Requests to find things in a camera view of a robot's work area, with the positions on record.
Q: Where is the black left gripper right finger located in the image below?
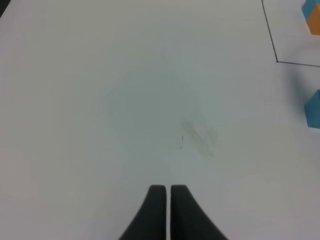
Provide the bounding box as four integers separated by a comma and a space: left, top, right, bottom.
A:
170, 185, 226, 240

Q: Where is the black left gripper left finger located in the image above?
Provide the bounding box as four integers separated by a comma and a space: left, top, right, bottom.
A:
120, 185, 167, 240

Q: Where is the template orange cube block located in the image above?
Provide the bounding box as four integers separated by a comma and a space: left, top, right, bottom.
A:
306, 3, 320, 36

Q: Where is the template blue cube block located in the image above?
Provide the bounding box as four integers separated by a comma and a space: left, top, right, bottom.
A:
301, 0, 320, 20

